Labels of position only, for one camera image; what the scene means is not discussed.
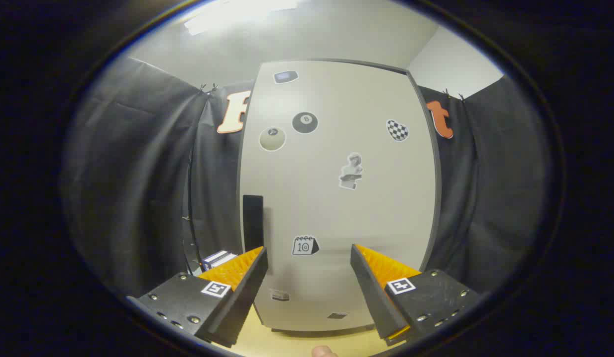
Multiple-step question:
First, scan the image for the dark blue spine book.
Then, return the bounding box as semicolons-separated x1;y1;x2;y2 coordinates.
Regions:
202;250;228;272

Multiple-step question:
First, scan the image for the grey cabinet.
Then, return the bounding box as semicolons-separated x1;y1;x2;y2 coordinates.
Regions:
237;59;442;338

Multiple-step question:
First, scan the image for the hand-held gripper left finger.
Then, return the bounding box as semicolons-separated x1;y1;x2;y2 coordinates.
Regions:
126;246;269;349

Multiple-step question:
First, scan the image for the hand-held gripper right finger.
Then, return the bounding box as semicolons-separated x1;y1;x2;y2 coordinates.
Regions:
350;243;481;347

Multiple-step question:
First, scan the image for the black backdrop stand pole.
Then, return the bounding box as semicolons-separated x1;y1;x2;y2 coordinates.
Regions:
186;144;201;276

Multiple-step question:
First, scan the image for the black backdrop cloth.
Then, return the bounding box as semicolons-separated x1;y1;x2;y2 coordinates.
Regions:
61;56;550;298

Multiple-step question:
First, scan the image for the black door handle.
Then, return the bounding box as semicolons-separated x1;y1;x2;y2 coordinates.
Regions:
243;195;264;252

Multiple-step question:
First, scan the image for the light grey cabinet door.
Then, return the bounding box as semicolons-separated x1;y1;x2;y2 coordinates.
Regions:
239;60;439;332

